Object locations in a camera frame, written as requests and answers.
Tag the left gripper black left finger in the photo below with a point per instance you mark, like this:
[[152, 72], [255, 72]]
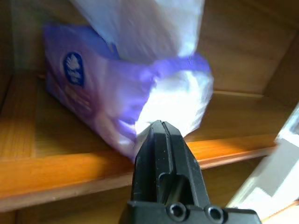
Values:
[[147, 168]]

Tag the wooden cabinet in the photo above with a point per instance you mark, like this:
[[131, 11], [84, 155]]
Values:
[[70, 163]]

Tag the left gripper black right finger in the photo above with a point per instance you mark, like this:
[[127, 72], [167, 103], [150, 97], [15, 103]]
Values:
[[187, 163]]

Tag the purple tissue pack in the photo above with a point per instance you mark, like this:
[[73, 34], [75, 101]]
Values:
[[105, 93]]

